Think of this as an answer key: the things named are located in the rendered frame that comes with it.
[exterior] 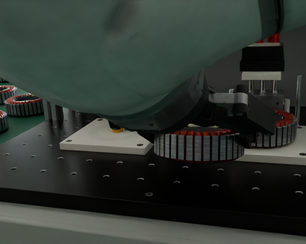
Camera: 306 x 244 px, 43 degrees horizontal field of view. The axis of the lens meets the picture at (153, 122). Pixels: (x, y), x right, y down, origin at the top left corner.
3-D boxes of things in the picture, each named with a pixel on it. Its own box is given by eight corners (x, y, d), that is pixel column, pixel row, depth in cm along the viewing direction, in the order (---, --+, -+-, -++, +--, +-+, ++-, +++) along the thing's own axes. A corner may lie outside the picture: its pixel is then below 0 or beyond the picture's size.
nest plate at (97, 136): (145, 155, 61) (145, 147, 61) (59, 149, 65) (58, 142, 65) (169, 126, 75) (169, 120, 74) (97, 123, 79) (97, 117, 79)
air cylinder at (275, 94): (282, 124, 73) (283, 95, 71) (241, 122, 75) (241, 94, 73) (282, 116, 77) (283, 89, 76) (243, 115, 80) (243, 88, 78)
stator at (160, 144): (239, 167, 42) (240, 133, 42) (142, 161, 46) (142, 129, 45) (247, 150, 53) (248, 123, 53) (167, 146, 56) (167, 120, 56)
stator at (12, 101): (23, 119, 92) (21, 104, 91) (-3, 114, 99) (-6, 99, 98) (61, 109, 101) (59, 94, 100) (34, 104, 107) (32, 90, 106)
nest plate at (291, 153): (312, 166, 54) (313, 157, 54) (204, 159, 58) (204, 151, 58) (305, 132, 68) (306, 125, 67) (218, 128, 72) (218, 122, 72)
